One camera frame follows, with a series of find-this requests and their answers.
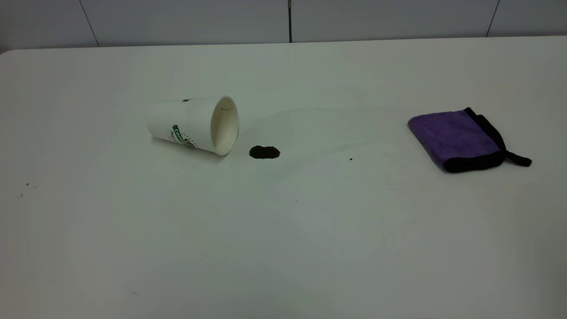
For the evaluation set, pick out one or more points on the white paper coffee cup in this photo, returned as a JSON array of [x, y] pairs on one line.
[[190, 124]]

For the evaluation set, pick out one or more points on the purple cloth with black trim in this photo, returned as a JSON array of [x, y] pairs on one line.
[[452, 135]]

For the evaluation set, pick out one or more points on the dark coffee spill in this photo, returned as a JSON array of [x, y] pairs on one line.
[[264, 152]]

